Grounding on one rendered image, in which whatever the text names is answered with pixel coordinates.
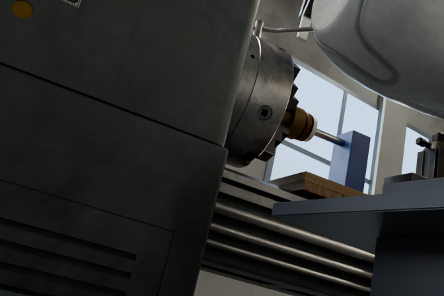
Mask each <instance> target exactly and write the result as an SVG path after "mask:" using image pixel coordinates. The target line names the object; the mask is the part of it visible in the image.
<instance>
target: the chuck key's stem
mask: <svg viewBox="0 0 444 296"><path fill-rule="evenodd" d="M263 26H264V22H263V21H262V20H257V21H256V24H255V28H254V32H253V35H255V36H257V37H259V38H261V35H262V27H263Z"/></svg>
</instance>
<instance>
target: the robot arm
mask: <svg viewBox="0 0 444 296"><path fill-rule="evenodd" d="M298 18H299V19H301V23H300V26H299V28H302V27H310V26H311V23H312V28H313V30H314V37H315V40H316V42H317V44H318V45H319V47H320V48H321V50H322V51H323V52H324V54H325V55H326V56H327V58H328V59H329V60H330V61H331V62H332V63H333V64H334V65H335V66H336V67H337V68H338V69H339V70H341V71H342V72H343V73H344V74H346V75H347V76H348V77H349V78H351V79H353V80H354V81H355V82H356V83H359V84H360V85H362V86H364V87H365V88H367V89H369V90H370V91H373V92H374V93H377V94H379V95H381V96H383V97H385V98H387V99H389V100H391V101H393V102H396V103H398V104H401V105H403V106H405V107H407V108H410V109H413V110H416V111H418V112H421V113H423V114H427V115H430V116H434V117H437V118H441V119H442V120H444V0H304V1H303V4H302V7H301V10H300V13H299V17H298Z"/></svg>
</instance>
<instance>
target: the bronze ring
mask: <svg viewBox="0 0 444 296"><path fill-rule="evenodd" d="M281 122H283V123H285V124H287V125H289V135H288V136H287V138H288V139H295V140H297V141H304V140H306V139H307V138H308V137H309V136H310V134H311V132H312V130H313V127H314V122H315V120H314V117H313V115H311V114H309V113H307V112H305V110H304V109H302V108H300V107H296V109H295V110H294V112H292V111H290V110H287V109H286V111H285V114H284V116H283V119H282V121H281Z"/></svg>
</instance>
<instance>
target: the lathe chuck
mask: <svg viewBox="0 0 444 296"><path fill-rule="evenodd" d="M256 37H257V36H256ZM257 39H258V41H259V45H260V60H259V66H258V72H257V75H256V80H255V83H254V86H253V89H252V92H251V95H250V98H249V100H248V103H247V105H246V108H245V109H244V112H243V114H242V116H241V118H240V120H239V122H238V124H237V126H236V127H235V129H234V130H233V132H232V134H231V135H230V136H229V138H228V140H226V142H225V145H224V148H226V149H228V155H227V161H226V164H227V165H230V166H232V167H236V168H242V167H245V166H247V165H249V164H250V163H251V162H250V161H248V160H246V161H243V160H241V158H242V157H243V156H244V155H245V154H246V153H247V152H249V153H250V152H251V151H252V152H255V155H257V156H260V155H261V154H262V152H263V151H264V150H265V148H266V147H267V146H268V144H269V143H270V141H271V140H272V138H273V136H274V135H275V133H276V131H277V129H278V128H279V125H280V123H281V121H282V119H283V116H284V114H285V111H286V108H287V105H288V102H289V98H290V95H291V89H292V86H293V61H292V58H291V55H290V54H288V53H286V50H285V49H283V48H281V47H279V46H277V45H275V44H272V43H270V42H268V41H266V40H264V39H262V38H259V37H257ZM262 105H267V106H269V107H270V108H271V110H272V115H271V116H270V117H269V118H268V119H267V120H261V119H259V117H258V115H257V112H258V109H259V107H261V106H262Z"/></svg>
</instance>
